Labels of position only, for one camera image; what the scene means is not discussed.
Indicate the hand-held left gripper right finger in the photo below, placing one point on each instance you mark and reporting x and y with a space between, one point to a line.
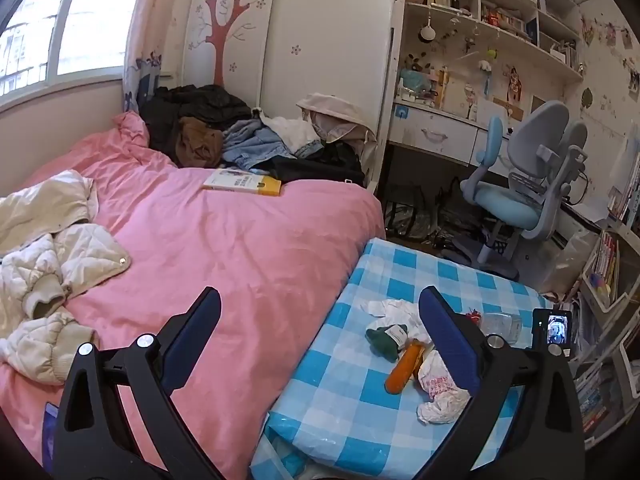
445 330

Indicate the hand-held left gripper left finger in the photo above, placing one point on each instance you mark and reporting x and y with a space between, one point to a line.
192 335

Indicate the white tissue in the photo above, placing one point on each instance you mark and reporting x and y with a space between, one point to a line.
395 310

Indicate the clear plastic bottle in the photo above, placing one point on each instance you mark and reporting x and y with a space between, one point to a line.
500 325

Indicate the orange bottle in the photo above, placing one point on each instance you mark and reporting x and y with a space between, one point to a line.
402 370

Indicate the white red-print plastic bag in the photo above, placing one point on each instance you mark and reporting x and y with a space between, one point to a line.
440 390

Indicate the pink duvet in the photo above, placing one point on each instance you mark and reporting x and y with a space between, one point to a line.
225 240

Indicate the grey checked carrier bag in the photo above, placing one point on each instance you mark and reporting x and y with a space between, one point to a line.
407 215

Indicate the blue checked tablecloth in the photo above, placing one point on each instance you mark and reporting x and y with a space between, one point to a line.
350 410

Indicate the blue grey desk chair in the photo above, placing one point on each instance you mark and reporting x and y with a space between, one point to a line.
505 195

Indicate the translucent plastic bag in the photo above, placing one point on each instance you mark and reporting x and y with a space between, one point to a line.
575 255

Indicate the yellow white book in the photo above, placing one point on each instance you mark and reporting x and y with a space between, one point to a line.
242 183

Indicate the stack of colourful books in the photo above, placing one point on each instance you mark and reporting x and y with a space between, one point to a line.
595 400

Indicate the cream quilted jacket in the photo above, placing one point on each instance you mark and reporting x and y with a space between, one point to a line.
40 270

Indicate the white book rack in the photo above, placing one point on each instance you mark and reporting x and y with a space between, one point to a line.
600 270

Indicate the white desk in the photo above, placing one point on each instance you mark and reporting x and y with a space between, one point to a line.
575 210

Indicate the brown garment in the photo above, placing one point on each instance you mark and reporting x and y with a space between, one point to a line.
200 145

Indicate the white desk drawer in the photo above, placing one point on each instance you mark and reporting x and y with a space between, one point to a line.
435 135

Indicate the blue denim garment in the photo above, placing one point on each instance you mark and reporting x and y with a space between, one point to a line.
255 145

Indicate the black garment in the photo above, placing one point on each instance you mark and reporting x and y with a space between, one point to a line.
320 165

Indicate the white garment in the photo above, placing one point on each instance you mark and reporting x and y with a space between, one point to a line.
290 132

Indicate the row of upright books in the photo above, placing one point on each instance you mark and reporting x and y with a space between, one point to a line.
627 195

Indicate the black jacket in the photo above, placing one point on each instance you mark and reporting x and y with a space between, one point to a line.
200 102

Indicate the beige jacket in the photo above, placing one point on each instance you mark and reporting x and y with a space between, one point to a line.
330 115

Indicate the teal plastic bag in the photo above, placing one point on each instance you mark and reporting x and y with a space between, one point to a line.
412 80

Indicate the floral curtain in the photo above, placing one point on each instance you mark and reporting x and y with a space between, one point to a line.
150 35

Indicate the window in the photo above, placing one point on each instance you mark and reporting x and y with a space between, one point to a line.
75 20

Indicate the cartoon figure wall poster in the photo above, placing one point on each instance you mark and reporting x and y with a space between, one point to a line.
512 85

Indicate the green leaf wall sticker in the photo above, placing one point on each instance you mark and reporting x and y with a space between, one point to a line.
586 97

